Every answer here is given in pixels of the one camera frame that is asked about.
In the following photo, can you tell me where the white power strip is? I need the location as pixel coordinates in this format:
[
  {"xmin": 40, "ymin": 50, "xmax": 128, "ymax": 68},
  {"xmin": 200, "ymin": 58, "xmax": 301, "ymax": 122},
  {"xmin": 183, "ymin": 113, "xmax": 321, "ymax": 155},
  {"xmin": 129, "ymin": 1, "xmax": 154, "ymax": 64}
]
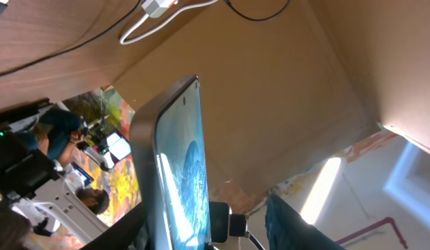
[{"xmin": 141, "ymin": 0, "xmax": 179, "ymax": 18}]

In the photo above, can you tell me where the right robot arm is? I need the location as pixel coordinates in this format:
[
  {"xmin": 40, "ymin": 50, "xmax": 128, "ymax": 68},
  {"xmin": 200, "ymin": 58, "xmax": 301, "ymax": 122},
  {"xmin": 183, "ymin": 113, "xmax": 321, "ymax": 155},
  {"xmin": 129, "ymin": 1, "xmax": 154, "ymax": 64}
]
[{"xmin": 0, "ymin": 130, "xmax": 108, "ymax": 244}]

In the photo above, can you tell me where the person with dark hair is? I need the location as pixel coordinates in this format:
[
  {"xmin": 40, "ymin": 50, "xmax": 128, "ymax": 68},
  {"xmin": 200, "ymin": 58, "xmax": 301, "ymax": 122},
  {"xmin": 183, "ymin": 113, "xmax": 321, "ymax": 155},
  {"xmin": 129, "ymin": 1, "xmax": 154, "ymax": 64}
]
[{"xmin": 75, "ymin": 188, "xmax": 110, "ymax": 215}]

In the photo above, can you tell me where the black USB charging cable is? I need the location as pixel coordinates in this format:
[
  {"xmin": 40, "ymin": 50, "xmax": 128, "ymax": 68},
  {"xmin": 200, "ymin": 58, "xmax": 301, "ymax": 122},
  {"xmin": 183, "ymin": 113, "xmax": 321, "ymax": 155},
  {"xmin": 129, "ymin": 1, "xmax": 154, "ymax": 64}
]
[{"xmin": 0, "ymin": 0, "xmax": 292, "ymax": 79}]

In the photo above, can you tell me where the white power strip cord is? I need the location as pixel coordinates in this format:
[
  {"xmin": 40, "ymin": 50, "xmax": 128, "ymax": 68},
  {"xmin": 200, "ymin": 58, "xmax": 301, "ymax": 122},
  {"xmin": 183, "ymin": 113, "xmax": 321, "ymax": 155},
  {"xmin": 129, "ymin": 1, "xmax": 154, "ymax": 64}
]
[{"xmin": 119, "ymin": 0, "xmax": 219, "ymax": 46}]

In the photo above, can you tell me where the smartphone with cyan screen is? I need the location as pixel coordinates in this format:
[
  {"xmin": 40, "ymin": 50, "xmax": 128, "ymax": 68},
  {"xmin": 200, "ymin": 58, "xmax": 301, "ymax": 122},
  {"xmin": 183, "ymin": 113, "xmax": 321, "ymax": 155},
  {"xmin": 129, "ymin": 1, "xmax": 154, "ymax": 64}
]
[{"xmin": 129, "ymin": 75, "xmax": 211, "ymax": 249}]

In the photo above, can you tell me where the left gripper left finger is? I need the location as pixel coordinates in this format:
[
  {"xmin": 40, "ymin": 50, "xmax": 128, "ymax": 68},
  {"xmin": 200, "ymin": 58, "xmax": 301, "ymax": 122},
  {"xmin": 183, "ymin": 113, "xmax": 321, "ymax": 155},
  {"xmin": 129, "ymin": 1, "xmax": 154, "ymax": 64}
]
[{"xmin": 81, "ymin": 203, "xmax": 149, "ymax": 250}]

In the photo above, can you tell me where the person in teal shirt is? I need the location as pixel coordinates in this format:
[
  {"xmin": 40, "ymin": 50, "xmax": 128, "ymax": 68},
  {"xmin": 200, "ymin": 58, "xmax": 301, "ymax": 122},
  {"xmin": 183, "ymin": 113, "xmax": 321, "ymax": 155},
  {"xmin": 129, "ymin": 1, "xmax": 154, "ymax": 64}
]
[{"xmin": 15, "ymin": 108, "xmax": 84, "ymax": 168}]

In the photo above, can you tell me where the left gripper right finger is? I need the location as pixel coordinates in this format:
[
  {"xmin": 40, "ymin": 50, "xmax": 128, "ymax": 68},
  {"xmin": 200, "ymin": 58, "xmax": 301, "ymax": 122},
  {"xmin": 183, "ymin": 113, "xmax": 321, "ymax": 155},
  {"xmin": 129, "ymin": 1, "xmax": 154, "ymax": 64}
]
[{"xmin": 265, "ymin": 194, "xmax": 345, "ymax": 250}]

